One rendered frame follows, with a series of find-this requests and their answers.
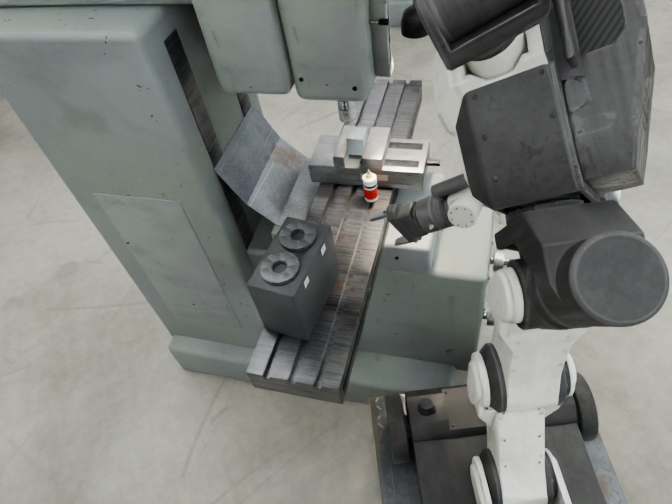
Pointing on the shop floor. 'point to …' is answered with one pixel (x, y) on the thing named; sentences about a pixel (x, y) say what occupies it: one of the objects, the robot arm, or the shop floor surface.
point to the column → (142, 150)
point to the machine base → (218, 358)
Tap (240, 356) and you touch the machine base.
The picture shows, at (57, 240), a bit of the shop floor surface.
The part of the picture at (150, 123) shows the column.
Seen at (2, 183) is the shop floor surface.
